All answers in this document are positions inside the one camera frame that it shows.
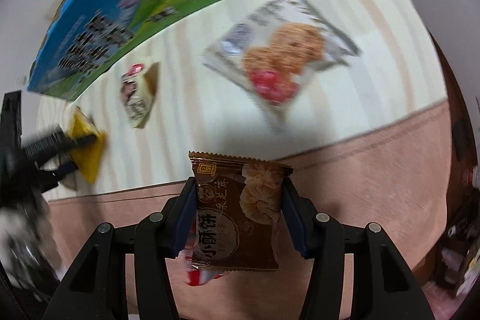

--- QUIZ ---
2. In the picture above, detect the yellow snack packet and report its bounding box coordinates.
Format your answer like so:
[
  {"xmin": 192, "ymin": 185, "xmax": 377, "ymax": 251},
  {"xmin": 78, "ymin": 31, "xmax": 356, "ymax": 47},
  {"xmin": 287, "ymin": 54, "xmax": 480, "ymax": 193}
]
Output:
[{"xmin": 67, "ymin": 106, "xmax": 107, "ymax": 186}]

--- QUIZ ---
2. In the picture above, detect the striped pink blanket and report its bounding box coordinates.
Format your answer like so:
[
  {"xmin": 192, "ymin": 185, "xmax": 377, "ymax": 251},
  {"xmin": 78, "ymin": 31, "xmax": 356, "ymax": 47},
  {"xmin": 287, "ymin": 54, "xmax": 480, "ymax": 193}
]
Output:
[{"xmin": 35, "ymin": 0, "xmax": 456, "ymax": 320}]

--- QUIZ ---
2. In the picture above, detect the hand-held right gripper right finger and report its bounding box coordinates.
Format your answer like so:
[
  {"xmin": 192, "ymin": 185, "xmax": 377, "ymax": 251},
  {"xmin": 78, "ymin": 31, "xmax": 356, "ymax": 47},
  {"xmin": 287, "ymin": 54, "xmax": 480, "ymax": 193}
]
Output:
[{"xmin": 279, "ymin": 178, "xmax": 436, "ymax": 320}]

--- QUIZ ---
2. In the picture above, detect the brown biscuit packet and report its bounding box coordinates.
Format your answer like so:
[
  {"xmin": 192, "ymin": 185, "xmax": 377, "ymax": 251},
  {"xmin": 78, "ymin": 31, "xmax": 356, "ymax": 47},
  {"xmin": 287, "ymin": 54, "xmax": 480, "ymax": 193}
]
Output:
[{"xmin": 187, "ymin": 151, "xmax": 294, "ymax": 273}]

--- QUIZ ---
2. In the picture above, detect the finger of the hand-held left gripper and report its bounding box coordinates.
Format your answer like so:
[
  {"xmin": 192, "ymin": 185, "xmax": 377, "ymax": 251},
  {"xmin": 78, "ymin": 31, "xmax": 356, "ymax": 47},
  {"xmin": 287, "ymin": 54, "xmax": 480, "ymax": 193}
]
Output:
[
  {"xmin": 20, "ymin": 126, "xmax": 97, "ymax": 168},
  {"xmin": 38, "ymin": 160, "xmax": 80, "ymax": 194}
]

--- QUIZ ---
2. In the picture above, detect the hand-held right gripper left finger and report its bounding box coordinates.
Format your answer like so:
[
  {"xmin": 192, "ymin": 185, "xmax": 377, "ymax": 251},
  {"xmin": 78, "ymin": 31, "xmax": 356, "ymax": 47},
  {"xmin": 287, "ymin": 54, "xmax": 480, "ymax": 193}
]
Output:
[{"xmin": 41, "ymin": 179, "xmax": 199, "ymax": 320}]

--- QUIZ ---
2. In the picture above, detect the printed blue cardboard box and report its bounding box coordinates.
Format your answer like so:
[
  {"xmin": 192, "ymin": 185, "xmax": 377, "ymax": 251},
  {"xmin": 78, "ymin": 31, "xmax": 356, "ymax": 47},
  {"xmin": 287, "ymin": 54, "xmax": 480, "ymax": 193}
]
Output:
[{"xmin": 27, "ymin": 0, "xmax": 226, "ymax": 102}]

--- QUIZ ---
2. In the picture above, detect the small cartoon figure snack packet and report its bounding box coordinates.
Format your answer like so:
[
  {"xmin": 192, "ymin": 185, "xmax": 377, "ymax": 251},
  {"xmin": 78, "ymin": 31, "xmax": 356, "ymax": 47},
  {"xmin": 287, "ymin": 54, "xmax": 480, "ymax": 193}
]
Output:
[{"xmin": 120, "ymin": 61, "xmax": 161, "ymax": 129}]

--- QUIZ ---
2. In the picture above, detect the small red snack packet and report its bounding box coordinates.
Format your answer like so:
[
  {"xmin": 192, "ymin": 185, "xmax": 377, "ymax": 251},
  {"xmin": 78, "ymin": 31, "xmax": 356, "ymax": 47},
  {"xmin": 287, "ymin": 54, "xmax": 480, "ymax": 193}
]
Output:
[{"xmin": 182, "ymin": 247, "xmax": 226, "ymax": 287}]

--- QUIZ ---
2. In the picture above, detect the white cookie packet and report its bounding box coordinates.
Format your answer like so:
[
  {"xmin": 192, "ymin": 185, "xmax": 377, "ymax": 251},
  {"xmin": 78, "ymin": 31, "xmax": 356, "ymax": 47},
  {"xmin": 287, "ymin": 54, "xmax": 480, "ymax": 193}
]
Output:
[{"xmin": 200, "ymin": 0, "xmax": 364, "ymax": 135}]

